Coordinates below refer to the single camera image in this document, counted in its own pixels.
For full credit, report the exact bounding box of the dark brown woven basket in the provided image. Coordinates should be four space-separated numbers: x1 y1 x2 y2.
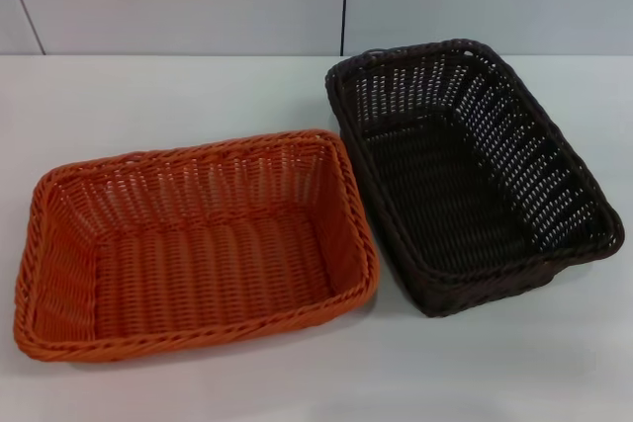
323 38 622 319

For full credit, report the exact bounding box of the orange woven plastic basket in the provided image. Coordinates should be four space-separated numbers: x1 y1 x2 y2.
13 128 382 364

